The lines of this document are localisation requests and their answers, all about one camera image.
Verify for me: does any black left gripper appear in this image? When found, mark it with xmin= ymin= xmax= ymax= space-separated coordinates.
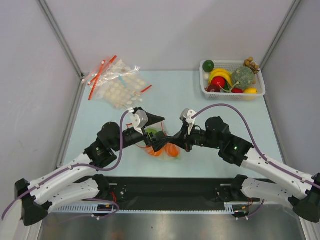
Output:
xmin=112 ymin=111 xmax=174 ymax=152

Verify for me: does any yellow banana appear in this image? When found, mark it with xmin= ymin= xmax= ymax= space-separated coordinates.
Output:
xmin=208 ymin=68 xmax=233 ymax=86

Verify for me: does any brown longan bunch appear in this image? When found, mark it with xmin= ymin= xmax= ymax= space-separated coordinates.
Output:
xmin=243 ymin=57 xmax=260 ymax=75

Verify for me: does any white cable duct left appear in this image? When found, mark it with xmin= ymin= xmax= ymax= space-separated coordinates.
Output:
xmin=53 ymin=203 xmax=117 ymax=214

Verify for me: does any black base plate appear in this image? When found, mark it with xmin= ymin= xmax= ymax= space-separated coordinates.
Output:
xmin=62 ymin=175 xmax=253 ymax=211

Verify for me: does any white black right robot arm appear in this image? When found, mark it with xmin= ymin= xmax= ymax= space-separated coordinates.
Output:
xmin=156 ymin=117 xmax=320 ymax=223

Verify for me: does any green netted melon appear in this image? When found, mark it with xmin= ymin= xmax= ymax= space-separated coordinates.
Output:
xmin=220 ymin=66 xmax=255 ymax=93

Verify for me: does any white plastic fruit basket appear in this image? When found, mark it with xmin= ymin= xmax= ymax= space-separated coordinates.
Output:
xmin=199 ymin=60 xmax=266 ymax=101

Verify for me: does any white cable duct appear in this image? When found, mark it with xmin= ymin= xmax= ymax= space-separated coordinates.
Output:
xmin=53 ymin=203 xmax=117 ymax=214
xmin=224 ymin=202 xmax=253 ymax=215

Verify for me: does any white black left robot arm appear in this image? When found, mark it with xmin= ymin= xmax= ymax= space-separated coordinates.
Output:
xmin=15 ymin=107 xmax=165 ymax=226

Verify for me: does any dark green lime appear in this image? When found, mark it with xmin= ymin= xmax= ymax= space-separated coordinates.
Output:
xmin=202 ymin=59 xmax=215 ymax=73

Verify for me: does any pile of zip bags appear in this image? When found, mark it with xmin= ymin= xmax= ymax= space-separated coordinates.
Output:
xmin=81 ymin=55 xmax=153 ymax=109

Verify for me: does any dark red fruit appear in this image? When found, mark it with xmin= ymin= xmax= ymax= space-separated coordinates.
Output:
xmin=205 ymin=84 xmax=221 ymax=93

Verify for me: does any dark green avocado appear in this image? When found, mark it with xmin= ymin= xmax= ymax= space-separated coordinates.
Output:
xmin=154 ymin=131 xmax=166 ymax=140

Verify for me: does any small red fruit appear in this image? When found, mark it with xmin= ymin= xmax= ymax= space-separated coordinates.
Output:
xmin=231 ymin=88 xmax=243 ymax=94

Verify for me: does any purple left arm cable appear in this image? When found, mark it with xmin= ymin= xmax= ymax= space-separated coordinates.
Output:
xmin=1 ymin=109 xmax=135 ymax=221

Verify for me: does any clear zip top bag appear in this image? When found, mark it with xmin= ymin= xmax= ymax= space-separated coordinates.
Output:
xmin=136 ymin=121 xmax=181 ymax=161

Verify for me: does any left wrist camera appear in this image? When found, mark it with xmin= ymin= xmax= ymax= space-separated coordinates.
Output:
xmin=128 ymin=107 xmax=149 ymax=135

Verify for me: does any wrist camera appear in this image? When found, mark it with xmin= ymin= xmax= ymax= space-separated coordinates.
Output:
xmin=128 ymin=107 xmax=149 ymax=135
xmin=179 ymin=108 xmax=197 ymax=135

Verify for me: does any light green guava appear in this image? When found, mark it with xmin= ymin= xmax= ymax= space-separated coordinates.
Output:
xmin=145 ymin=128 xmax=158 ymax=137

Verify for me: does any aluminium frame post left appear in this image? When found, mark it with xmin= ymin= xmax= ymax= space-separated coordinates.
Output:
xmin=36 ymin=0 xmax=84 ymax=79

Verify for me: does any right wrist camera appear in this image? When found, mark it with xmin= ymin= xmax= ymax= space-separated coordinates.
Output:
xmin=179 ymin=108 xmax=197 ymax=135

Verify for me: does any aluminium frame post right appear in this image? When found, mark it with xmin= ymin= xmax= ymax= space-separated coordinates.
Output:
xmin=260 ymin=0 xmax=304 ymax=70

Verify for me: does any yellow lemon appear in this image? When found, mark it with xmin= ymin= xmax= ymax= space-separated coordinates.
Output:
xmin=243 ymin=87 xmax=258 ymax=95

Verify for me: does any small orange tangerine front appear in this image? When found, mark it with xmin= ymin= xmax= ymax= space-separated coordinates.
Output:
xmin=145 ymin=147 xmax=163 ymax=157

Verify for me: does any white cable duct right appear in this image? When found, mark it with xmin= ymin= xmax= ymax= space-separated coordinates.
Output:
xmin=224 ymin=202 xmax=253 ymax=215

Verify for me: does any aluminium frame post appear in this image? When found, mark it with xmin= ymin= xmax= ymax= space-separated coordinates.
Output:
xmin=260 ymin=0 xmax=304 ymax=70
xmin=36 ymin=0 xmax=84 ymax=79

